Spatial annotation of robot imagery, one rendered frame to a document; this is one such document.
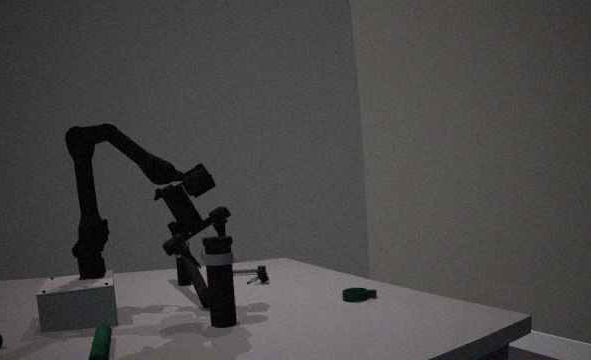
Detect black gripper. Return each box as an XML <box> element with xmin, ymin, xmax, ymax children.
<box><xmin>162</xmin><ymin>201</ymin><xmax>231</xmax><ymax>269</ymax></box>

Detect grey cup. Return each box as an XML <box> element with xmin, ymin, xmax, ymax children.
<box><xmin>201</xmin><ymin>247</ymin><xmax>233</xmax><ymax>266</ymax></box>

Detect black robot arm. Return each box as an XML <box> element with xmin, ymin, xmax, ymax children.
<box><xmin>65</xmin><ymin>123</ymin><xmax>215</xmax><ymax>280</ymax></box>

